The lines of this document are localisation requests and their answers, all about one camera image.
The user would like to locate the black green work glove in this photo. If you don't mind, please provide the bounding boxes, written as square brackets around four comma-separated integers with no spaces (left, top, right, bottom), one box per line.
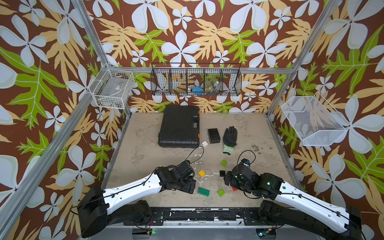
[223,126,238,155]

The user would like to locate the blue object in basket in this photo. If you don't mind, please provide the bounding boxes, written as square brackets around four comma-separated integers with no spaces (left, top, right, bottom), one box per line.
[192,87,204,96]

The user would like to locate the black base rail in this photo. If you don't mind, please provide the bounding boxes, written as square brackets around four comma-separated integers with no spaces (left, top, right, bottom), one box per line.
[122,206,271,227]

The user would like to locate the white mesh basket right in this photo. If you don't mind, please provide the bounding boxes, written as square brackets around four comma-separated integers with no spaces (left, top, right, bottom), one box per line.
[281,93,347,147]

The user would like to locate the aluminium frame post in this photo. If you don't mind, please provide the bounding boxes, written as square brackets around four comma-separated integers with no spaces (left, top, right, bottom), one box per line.
[266,0,342,117]

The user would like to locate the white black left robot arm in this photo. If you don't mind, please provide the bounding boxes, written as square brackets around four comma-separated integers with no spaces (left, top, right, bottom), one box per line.
[76,160,196,238]

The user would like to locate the small black battery box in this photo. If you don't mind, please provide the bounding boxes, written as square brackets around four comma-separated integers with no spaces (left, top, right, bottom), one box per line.
[208,129,221,144]

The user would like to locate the yellow lego brick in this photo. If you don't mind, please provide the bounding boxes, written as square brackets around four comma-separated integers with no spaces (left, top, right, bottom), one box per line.
[198,170,206,178]

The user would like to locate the black plastic tool case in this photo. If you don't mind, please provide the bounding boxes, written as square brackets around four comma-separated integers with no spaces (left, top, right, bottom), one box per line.
[158,106,200,149]

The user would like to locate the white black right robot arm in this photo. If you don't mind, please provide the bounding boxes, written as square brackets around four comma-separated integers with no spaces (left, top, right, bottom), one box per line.
[224,159,365,240]

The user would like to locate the lime green lego brick front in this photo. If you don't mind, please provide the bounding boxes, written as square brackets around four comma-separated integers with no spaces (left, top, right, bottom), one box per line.
[217,189,226,197]

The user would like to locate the black wire basket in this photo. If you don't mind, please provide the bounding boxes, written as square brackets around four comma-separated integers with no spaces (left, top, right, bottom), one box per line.
[149,63,243,97]

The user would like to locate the white wire basket left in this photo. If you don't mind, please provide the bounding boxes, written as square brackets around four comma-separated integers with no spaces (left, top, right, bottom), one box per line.
[90,67,135,110]

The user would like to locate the dark green lego brick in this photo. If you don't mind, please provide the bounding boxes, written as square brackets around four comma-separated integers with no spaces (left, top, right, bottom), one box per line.
[198,187,210,197]

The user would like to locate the clear plastic in basket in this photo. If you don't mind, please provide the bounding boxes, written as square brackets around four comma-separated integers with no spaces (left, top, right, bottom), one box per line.
[205,79,222,95]

